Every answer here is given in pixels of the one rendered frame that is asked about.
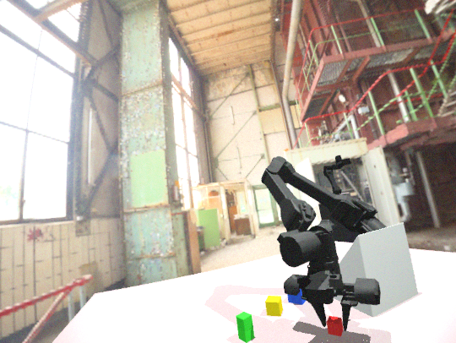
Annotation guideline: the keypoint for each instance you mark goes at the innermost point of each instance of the red block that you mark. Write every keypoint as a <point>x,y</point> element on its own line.
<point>335,326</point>

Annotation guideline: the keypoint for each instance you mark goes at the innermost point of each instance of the yellow block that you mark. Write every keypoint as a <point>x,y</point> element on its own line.
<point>274,306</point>

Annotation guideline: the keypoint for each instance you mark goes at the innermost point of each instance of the blue block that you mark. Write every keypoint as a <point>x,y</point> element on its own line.
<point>296,299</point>

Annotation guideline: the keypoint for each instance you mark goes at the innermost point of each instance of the green block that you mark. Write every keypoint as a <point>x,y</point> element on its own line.
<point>244,321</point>
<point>246,336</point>

